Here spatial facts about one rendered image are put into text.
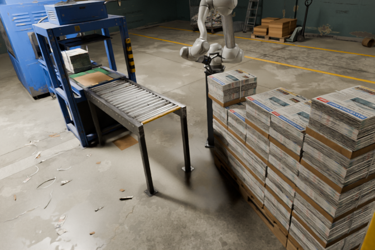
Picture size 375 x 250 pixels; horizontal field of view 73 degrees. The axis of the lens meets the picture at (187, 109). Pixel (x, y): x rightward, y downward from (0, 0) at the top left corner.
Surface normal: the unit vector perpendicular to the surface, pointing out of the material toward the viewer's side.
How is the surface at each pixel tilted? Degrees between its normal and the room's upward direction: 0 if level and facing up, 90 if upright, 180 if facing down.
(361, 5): 90
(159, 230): 0
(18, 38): 90
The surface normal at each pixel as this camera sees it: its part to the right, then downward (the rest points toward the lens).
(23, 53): 0.64, 0.31
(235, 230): -0.07, -0.89
